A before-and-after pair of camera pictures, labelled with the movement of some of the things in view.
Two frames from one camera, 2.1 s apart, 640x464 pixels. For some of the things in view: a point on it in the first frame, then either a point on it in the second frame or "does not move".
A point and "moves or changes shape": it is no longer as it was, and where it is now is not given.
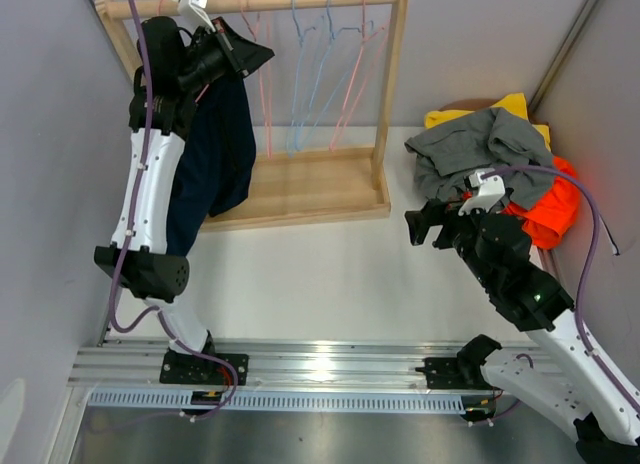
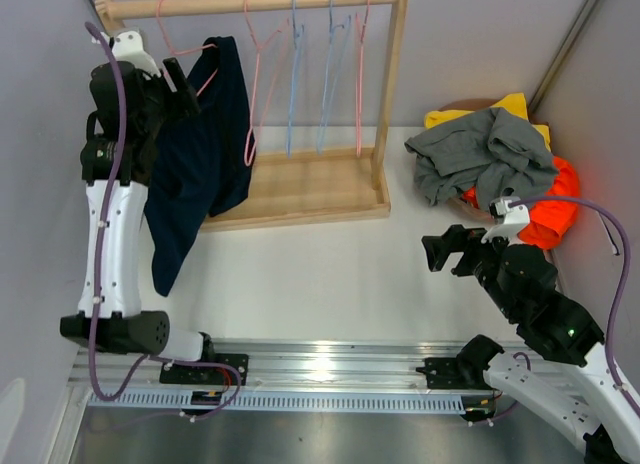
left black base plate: x=200 y=369 does not move
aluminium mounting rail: x=286 y=365 does not move
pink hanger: x=254 y=34 → x=251 y=140
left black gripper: x=240 y=54 → x=181 y=102
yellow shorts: x=515 y=103 does not move
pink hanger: x=383 y=31 moves or changes shape
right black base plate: x=445 y=373 does not move
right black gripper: x=437 y=212 → x=456 y=239
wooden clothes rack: x=313 y=186 does not move
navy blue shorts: x=218 y=160 does not move
